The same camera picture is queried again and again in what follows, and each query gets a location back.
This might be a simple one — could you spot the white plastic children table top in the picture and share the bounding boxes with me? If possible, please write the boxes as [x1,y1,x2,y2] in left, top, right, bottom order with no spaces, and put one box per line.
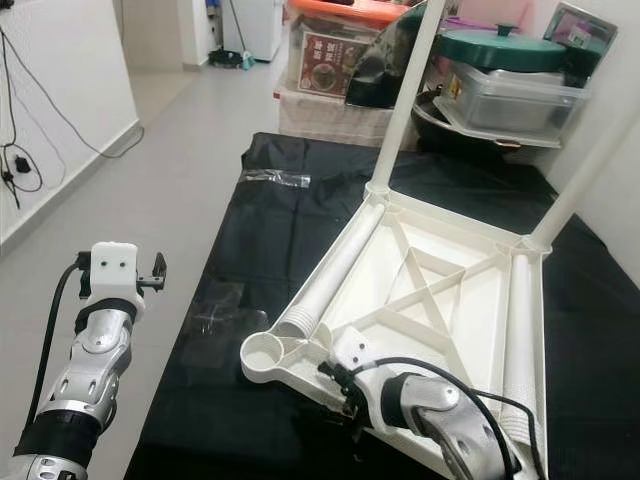
[238,185,551,480]

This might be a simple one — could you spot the black tablecloth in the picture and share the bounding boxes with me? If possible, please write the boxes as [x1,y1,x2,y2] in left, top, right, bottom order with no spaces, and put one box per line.
[125,132,640,480]

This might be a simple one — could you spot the clear tape strip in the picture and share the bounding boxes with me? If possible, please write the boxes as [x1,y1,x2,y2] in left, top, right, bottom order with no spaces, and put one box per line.
[242,168,313,188]

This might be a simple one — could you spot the black floor mop head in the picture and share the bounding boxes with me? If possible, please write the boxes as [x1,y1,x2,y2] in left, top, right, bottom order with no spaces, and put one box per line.
[208,48,256,69]

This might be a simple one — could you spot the black wok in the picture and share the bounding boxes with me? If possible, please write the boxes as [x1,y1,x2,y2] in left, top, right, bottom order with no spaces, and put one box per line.
[412,95,521,151]

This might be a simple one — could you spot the orange-lidded storage box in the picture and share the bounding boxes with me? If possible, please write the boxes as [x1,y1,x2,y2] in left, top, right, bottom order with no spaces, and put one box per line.
[285,0,406,99]

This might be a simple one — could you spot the white refrigerator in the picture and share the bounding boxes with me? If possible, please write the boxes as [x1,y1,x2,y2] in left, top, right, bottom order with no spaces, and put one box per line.
[222,0,283,61]

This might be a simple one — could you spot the black plastic bag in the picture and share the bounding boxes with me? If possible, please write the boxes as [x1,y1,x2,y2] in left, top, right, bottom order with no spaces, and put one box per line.
[345,0,421,109]

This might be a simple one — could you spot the clear plastic storage bin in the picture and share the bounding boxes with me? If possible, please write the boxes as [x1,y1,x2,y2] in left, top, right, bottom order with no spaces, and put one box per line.
[435,60,591,149]

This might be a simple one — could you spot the green round pot lid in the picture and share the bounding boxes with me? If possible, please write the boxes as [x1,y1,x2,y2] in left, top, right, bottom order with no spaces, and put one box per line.
[438,22,593,73]

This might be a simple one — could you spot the purple printed box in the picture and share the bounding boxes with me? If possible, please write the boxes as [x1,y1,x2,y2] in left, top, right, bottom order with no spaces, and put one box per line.
[543,3,619,51]

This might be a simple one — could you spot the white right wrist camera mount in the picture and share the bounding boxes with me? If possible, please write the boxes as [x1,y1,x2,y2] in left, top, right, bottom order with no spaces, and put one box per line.
[330,325,391,401]

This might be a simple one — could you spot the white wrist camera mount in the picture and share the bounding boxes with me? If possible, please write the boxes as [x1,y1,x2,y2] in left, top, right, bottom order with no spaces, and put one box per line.
[330,325,391,401]
[88,242,143,306]

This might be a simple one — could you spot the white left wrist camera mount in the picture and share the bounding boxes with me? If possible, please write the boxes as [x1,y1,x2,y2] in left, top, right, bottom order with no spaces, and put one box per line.
[88,242,143,306]

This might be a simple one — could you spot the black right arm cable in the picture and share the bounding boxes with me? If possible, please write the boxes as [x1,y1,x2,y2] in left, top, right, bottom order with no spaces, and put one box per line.
[355,355,551,480]

